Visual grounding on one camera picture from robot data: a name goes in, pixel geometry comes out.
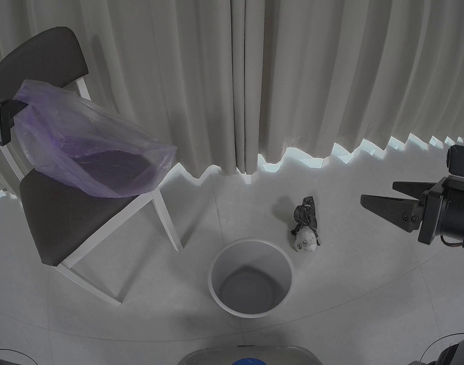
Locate white printed wrapper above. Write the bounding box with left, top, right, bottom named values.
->
left=293, top=227, right=318, bottom=253

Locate white chair dark grey seat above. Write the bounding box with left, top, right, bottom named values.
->
left=0, top=27, right=184, bottom=306

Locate black plastic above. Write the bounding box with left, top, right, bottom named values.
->
left=291, top=196, right=322, bottom=247

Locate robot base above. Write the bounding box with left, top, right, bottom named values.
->
left=177, top=344, right=324, bottom=365

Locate black cable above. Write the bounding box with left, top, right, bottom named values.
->
left=422, top=332, right=464, bottom=365

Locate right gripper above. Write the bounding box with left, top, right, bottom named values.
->
left=360, top=176, right=464, bottom=248

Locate purple plastic bag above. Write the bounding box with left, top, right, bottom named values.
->
left=13, top=79, right=178, bottom=198

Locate white trash bin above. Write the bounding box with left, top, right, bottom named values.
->
left=208, top=237, right=295, bottom=316

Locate white curtain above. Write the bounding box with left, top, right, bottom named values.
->
left=246, top=0, right=464, bottom=176
left=0, top=0, right=246, bottom=204

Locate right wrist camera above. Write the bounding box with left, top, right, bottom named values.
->
left=446, top=144, right=464, bottom=190

